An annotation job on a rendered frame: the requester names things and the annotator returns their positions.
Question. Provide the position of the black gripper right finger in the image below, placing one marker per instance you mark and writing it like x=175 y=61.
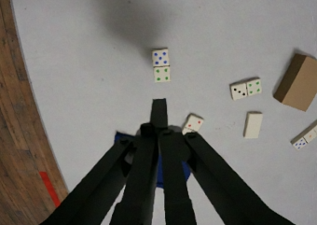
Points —
x=233 y=200

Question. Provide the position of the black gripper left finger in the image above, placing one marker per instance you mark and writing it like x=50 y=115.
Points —
x=91 y=199

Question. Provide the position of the brown rectangular box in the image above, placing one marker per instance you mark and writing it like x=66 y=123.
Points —
x=299 y=85

